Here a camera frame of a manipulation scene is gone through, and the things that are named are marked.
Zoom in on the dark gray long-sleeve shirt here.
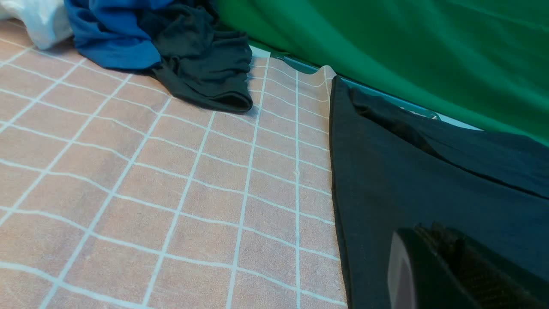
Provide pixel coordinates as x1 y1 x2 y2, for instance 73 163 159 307
329 76 549 309

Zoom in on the dark gray crumpled garment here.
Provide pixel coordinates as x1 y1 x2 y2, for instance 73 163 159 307
138 0 253 113

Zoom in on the pink checkered tablecloth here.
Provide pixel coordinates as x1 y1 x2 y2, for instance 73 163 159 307
0 20 347 309

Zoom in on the white crumpled garment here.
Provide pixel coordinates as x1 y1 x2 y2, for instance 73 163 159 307
0 0 74 50

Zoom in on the green backdrop cloth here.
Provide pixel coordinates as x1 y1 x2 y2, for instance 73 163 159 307
217 0 549 144

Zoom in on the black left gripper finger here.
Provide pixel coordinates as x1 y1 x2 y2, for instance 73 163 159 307
387 223 549 309

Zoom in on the blue crumpled garment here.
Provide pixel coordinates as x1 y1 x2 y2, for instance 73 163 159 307
64 0 171 71

